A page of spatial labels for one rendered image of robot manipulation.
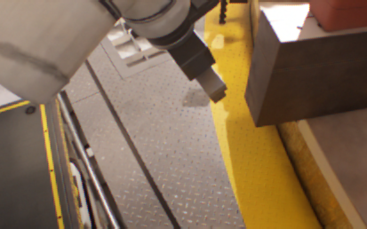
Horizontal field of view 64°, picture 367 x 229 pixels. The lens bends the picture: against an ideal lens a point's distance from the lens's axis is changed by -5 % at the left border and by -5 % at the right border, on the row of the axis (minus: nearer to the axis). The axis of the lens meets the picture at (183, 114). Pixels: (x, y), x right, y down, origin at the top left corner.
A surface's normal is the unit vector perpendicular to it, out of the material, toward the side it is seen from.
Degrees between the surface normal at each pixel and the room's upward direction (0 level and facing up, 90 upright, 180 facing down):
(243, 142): 0
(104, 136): 0
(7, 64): 45
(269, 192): 0
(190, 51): 25
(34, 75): 73
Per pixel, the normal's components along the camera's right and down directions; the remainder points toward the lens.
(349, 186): -0.03, -0.58
